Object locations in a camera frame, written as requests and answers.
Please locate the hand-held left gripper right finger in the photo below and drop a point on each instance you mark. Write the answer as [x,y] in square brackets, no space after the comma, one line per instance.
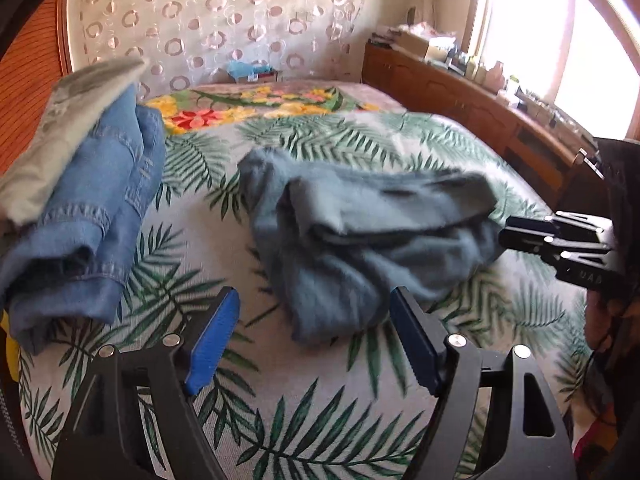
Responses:
[412,345]

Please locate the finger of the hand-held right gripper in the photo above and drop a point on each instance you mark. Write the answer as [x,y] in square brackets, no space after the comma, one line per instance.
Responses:
[530,232]
[580,265]

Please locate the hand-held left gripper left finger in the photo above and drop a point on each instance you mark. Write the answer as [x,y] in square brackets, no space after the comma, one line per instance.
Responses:
[212,345]

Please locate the grey-blue pants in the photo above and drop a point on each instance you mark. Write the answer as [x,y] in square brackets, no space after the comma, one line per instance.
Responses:
[350,250]

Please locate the folded olive green pants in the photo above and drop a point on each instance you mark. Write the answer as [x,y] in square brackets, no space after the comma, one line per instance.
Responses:
[60,125]

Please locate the person's right hand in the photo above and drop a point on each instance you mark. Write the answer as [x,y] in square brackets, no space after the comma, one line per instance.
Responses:
[602,317]

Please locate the leaf print blanket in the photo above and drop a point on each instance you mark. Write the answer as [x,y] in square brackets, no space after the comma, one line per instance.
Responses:
[300,410]

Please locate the person's dark clothing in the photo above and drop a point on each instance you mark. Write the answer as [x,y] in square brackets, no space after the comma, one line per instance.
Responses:
[615,410]

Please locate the brown wooden cabinet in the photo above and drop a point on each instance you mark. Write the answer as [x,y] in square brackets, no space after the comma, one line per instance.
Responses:
[450,95]

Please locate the group of small bottles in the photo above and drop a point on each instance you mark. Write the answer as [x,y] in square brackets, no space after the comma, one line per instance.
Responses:
[487,72]

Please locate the bright window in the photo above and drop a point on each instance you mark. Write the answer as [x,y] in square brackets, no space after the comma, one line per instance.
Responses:
[575,25]

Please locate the folded blue denim jeans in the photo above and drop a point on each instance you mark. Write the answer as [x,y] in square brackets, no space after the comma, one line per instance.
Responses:
[100,185]

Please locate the yellow pillow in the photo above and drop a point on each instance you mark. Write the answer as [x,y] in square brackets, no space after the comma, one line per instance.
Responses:
[7,345]

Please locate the white cardboard box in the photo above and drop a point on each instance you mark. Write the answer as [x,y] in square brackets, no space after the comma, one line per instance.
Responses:
[425,42]

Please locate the blue tissue pack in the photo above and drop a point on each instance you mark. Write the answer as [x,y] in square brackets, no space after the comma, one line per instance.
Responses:
[250,71]

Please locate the orange wooden headboard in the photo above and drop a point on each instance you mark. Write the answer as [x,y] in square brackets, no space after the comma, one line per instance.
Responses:
[30,85]

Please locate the circle pattern curtain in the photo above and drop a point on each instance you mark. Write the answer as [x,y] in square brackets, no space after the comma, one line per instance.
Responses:
[250,10]

